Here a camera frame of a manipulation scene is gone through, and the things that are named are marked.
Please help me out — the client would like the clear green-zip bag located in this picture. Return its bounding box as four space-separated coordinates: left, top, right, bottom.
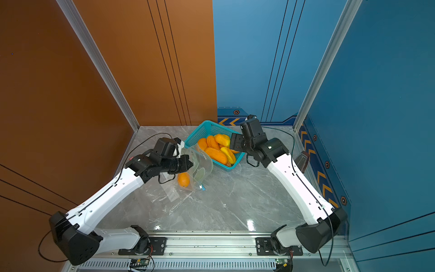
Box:
181 144 213 184

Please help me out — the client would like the yellow top mango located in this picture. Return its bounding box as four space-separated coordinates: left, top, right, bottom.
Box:
214 134 231 147

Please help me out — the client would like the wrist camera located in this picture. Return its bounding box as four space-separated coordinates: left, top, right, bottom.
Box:
151 137 180 160
240 114 263 140

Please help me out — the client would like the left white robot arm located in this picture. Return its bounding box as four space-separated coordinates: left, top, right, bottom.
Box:
49 155 193 265

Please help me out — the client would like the teal plastic basket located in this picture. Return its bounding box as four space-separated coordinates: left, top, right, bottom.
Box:
185 120 244 171

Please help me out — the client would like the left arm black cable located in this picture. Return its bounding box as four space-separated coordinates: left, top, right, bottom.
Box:
37 132 174 263

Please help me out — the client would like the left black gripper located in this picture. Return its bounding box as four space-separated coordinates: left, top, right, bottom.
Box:
160 153 194 174

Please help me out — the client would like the dark red metronome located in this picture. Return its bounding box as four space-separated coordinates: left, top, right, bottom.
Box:
294 151 310 173

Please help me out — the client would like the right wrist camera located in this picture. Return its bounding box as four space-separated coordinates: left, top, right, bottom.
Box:
240 114 263 140

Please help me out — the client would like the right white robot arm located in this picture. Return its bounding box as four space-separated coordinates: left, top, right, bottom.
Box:
230 133 348 253

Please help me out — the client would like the clear blue-zip bag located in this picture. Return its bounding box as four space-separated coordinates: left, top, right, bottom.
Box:
160 175 206 211

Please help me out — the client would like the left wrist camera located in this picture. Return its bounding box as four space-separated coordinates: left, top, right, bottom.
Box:
151 137 180 160

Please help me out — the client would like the slim yellow mango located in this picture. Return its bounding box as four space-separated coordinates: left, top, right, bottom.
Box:
220 146 237 165

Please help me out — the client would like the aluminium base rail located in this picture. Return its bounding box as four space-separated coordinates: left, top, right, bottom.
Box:
62 232 358 272

